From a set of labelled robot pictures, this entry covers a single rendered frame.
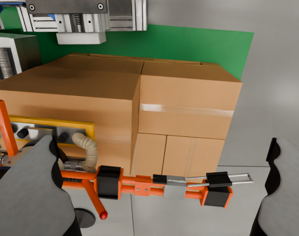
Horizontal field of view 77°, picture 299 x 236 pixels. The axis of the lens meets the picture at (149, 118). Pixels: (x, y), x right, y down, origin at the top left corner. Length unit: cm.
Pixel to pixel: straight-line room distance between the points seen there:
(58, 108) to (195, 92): 75
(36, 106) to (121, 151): 40
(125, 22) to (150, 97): 55
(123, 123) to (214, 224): 247
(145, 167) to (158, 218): 148
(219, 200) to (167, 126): 68
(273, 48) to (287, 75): 28
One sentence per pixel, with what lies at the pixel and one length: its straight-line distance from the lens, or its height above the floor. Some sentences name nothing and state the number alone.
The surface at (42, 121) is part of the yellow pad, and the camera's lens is 75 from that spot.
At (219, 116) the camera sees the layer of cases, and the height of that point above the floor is 54.
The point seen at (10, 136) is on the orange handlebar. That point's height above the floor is 119.
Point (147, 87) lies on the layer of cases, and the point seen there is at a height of 54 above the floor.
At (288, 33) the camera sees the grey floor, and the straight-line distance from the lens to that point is 192.
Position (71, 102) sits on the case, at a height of 94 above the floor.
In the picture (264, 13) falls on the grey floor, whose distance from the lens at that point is 181.
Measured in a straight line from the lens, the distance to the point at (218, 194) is 68.
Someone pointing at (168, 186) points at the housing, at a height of 120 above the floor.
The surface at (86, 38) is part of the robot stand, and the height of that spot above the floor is 99.
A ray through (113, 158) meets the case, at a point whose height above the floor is 94.
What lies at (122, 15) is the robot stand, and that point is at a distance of 144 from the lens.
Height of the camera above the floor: 163
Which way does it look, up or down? 62 degrees down
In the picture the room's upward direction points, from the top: 175 degrees counter-clockwise
